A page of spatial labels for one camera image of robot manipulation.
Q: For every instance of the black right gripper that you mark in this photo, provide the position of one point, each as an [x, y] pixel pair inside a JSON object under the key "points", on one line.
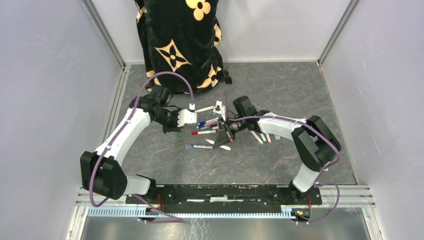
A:
{"points": [[222, 138]]}

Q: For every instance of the black floral blanket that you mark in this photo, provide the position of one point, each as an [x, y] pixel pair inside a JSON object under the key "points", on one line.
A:
{"points": [[182, 36]]}

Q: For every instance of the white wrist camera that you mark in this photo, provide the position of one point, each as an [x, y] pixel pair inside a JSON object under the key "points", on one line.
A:
{"points": [[186, 117], [220, 109]]}

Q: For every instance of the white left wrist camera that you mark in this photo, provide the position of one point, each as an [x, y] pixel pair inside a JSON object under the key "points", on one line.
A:
{"points": [[186, 117]]}

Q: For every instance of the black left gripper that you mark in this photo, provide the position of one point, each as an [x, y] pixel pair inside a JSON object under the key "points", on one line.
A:
{"points": [[174, 127]]}

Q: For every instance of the orange capped white marker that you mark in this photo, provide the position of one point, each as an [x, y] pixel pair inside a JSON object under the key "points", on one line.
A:
{"points": [[268, 138]]}

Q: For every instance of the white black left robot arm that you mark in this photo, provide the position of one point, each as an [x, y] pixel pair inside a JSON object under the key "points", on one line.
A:
{"points": [[101, 170]]}

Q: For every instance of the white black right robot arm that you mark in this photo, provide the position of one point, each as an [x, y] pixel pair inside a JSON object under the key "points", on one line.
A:
{"points": [[316, 145]]}

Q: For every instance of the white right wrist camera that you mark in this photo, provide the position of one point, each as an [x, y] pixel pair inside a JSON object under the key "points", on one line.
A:
{"points": [[220, 109]]}

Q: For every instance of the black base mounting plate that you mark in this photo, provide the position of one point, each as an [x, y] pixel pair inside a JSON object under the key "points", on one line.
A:
{"points": [[230, 198]]}

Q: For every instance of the red capped white marker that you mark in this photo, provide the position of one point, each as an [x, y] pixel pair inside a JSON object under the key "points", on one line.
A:
{"points": [[204, 132]]}

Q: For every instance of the blue capped white marker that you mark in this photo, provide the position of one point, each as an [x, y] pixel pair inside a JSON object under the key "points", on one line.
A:
{"points": [[256, 136]]}

